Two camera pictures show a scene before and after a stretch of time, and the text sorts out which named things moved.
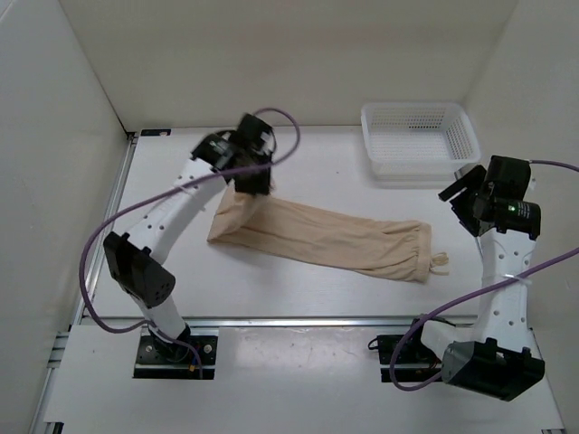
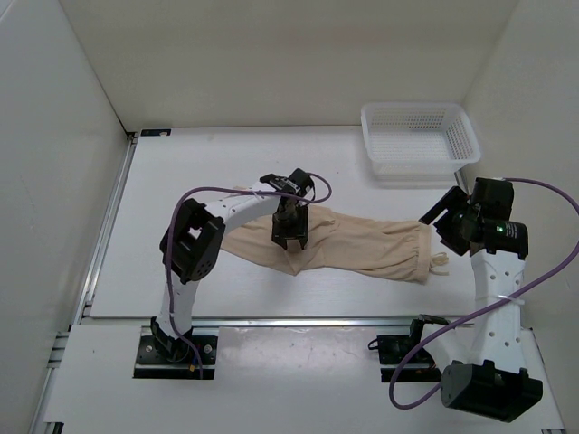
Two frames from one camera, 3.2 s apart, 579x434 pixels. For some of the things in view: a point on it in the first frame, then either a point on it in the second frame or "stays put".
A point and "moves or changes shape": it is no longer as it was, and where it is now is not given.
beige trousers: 394,248 moves or changes shape
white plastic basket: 419,141 stays put
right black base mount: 412,352 stays put
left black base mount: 174,360 stays put
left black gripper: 261,186 → 298,231
